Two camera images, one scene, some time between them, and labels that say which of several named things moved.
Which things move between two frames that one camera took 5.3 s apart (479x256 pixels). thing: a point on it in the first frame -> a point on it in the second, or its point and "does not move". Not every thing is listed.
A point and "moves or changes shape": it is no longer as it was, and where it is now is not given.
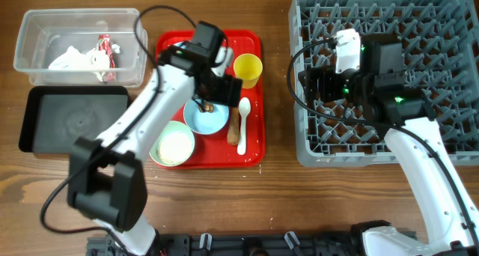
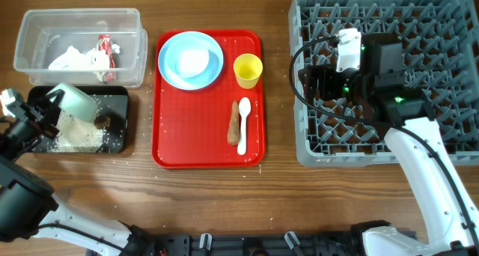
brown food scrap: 207,107 -> 102,123
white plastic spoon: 244,107 does not move
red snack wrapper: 105,44 does not move
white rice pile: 174,148 -> 76,135
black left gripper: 227,92 -> 36,108
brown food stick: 233,130 does not move
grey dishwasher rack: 438,29 does not move
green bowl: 169,127 -> 75,103
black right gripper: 327,75 does not move
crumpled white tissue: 96,61 does not move
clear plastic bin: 82,47 does not move
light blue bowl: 205,123 moves or changes shape
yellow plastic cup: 248,67 does not move
